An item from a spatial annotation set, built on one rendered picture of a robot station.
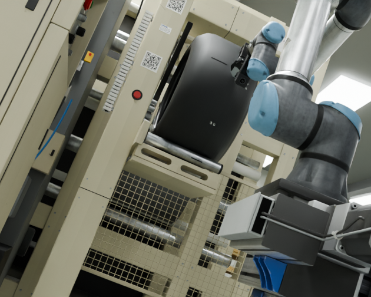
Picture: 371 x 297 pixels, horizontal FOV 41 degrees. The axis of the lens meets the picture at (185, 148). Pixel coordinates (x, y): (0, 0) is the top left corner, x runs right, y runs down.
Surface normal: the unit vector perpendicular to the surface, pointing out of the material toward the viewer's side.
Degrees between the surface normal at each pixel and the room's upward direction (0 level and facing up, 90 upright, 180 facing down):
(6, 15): 90
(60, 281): 90
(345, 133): 90
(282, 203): 90
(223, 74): 81
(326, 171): 72
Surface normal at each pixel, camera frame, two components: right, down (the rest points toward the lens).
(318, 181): -0.03, -0.55
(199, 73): 0.00, -0.26
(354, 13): -0.24, 0.90
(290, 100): 0.21, -0.33
